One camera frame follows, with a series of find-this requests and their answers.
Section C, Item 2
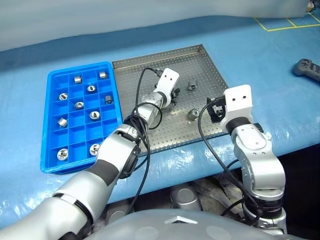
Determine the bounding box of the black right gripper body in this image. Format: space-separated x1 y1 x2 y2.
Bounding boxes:
206 95 227 124

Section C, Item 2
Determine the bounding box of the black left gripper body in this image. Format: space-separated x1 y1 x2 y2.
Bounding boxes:
170 87 179 105

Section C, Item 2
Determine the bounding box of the blue compartment tray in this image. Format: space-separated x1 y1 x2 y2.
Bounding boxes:
39 61 124 175

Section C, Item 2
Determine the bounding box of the perforated metal tray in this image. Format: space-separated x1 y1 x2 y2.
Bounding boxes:
111 44 230 153

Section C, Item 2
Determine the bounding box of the gray crinkled wrapping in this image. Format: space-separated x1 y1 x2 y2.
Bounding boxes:
194 174 246 216

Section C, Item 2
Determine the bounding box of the gray handheld remote controller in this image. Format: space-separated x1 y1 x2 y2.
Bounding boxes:
292 58 320 83

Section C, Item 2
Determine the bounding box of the yellow tape floor marking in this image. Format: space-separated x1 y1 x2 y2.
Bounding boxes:
254 11 320 32

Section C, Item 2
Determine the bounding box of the gray robot torso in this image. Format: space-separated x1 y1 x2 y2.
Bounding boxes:
84 208 283 240

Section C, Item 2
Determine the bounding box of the blue plastic table cover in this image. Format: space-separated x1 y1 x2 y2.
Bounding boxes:
0 12 320 230

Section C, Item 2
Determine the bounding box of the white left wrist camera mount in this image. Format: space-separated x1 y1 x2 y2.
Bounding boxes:
154 67 180 106

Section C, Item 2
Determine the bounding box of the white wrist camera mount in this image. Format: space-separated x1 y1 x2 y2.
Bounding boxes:
219 84 253 126
154 67 180 106

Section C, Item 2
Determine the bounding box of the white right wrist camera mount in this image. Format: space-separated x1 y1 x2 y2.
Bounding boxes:
219 84 253 126

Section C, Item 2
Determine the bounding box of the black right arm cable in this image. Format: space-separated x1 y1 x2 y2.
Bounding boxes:
197 103 263 221

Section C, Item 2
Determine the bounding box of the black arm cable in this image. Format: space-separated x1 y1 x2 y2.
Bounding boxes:
123 67 163 216
197 103 263 221

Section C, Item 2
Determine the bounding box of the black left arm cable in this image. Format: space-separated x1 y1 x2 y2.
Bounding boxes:
123 67 163 216

